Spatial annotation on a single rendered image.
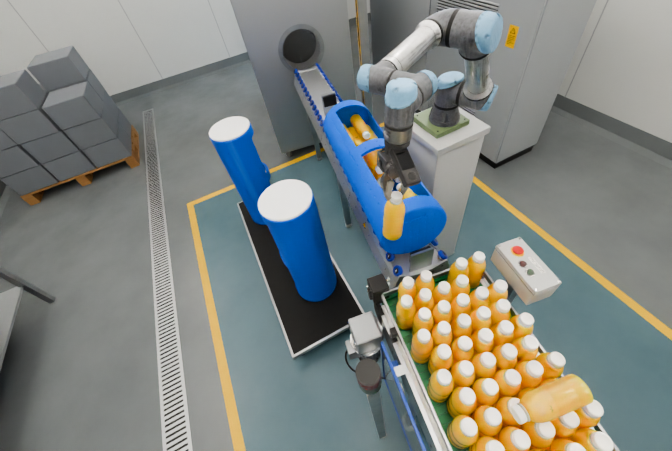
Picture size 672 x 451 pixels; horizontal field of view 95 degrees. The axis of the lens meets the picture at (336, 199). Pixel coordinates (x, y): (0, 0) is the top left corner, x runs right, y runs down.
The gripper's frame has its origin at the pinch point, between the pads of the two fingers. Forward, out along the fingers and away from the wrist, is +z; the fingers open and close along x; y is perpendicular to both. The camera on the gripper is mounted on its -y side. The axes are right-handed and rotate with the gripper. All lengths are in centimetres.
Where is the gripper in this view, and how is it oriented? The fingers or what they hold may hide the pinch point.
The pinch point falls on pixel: (396, 196)
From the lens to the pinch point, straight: 98.1
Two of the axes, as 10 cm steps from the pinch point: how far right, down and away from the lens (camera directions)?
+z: 0.7, 7.2, 6.9
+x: -9.4, 2.7, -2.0
